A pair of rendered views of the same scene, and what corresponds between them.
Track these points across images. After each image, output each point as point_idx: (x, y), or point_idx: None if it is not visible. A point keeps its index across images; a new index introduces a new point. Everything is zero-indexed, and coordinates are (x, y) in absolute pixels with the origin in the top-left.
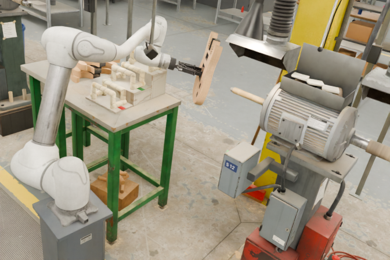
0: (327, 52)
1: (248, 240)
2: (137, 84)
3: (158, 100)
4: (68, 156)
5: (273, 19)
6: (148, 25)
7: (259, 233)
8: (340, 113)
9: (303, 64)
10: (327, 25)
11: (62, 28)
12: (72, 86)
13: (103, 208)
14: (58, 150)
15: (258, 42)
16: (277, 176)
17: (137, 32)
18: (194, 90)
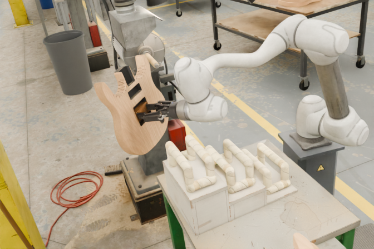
0: None
1: (183, 126)
2: (221, 154)
3: None
4: (314, 103)
5: None
6: (210, 57)
7: (172, 127)
8: None
9: None
10: None
11: (324, 21)
12: (320, 229)
13: (284, 137)
14: (324, 115)
15: (143, 10)
16: (160, 85)
17: (231, 54)
18: (147, 144)
